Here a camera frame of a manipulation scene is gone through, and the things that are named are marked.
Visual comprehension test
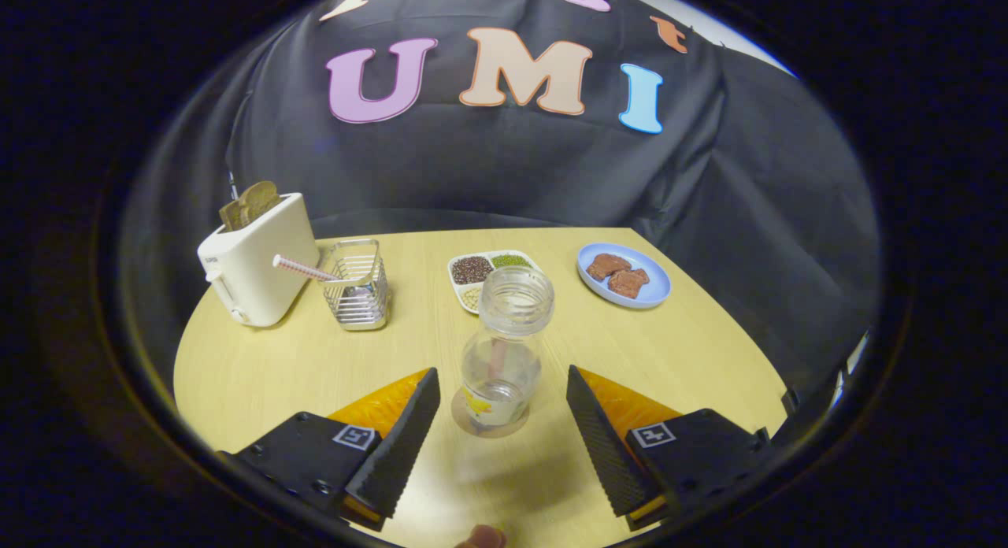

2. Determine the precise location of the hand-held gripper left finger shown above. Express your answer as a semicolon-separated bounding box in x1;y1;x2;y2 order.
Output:
218;367;441;532

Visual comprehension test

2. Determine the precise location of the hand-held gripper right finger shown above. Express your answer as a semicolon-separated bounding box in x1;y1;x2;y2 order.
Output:
566;365;778;531

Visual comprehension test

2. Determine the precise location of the clear plastic juice bottle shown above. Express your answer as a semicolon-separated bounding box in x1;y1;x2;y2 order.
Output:
459;266;556;431

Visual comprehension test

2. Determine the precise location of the light wooden table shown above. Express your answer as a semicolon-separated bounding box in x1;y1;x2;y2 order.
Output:
173;228;789;548

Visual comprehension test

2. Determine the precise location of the light blue plate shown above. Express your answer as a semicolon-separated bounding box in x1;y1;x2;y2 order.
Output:
576;243;673;309

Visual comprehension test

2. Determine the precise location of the brown biscuit piece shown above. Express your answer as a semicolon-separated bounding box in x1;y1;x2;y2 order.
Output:
586;254;632;282
607;268;651;300

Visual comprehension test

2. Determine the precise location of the white divided dish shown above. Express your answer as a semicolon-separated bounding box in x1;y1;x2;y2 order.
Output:
447;250;545;315

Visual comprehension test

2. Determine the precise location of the heap of red beans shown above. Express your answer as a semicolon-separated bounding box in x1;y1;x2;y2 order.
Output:
451;256;495;286

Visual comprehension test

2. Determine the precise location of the pink striped straw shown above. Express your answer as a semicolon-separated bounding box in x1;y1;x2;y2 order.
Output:
272;254;340;283

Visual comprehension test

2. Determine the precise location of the white toaster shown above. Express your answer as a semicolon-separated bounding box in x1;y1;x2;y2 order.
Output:
197;192;322;328

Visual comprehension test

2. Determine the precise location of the black backdrop cloth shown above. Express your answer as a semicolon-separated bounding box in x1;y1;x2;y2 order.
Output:
118;0;880;391

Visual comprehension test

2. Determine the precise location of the silver wire basket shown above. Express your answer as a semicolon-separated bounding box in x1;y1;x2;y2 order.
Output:
321;239;391;331

